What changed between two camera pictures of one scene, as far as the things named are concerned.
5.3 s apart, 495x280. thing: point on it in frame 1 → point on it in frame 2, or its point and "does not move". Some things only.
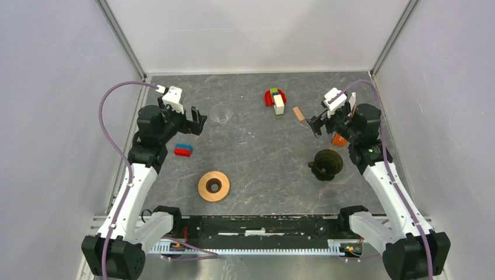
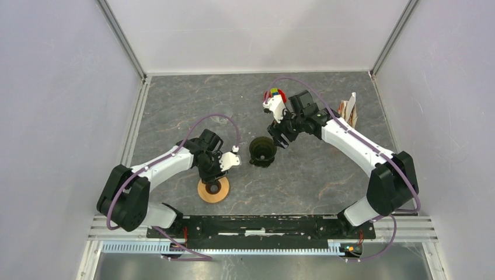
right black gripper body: x=339 y=122 → x=290 y=123
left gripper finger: x=197 y=116 → x=221 y=176
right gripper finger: x=316 y=123 → x=285 y=143
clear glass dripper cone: x=221 y=112 does not move
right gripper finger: x=324 y=116 → x=272 y=132
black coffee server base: x=326 y=164 → x=262 y=150
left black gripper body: x=175 y=121 → x=211 y=168
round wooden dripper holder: x=213 y=186 does not move
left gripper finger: x=197 y=128 → x=208 y=182
